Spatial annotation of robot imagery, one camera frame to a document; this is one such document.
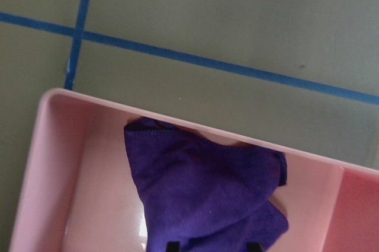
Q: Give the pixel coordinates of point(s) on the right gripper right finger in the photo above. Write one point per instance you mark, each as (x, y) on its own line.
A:
(254, 247)

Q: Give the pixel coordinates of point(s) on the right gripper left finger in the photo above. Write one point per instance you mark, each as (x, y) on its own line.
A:
(173, 246)

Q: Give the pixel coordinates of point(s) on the purple cloth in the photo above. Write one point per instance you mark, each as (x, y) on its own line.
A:
(203, 195)

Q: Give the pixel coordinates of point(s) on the red plastic bin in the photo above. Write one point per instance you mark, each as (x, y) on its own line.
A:
(78, 194)

